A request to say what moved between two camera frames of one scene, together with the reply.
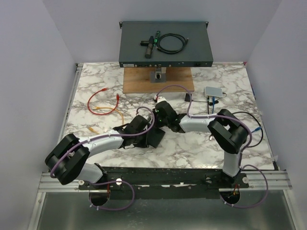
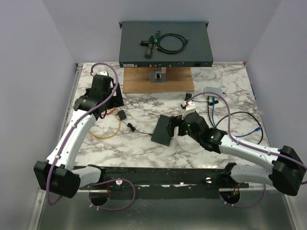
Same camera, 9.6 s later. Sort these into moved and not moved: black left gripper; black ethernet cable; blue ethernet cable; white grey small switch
Moved: black left gripper
Not moved: black ethernet cable; blue ethernet cable; white grey small switch
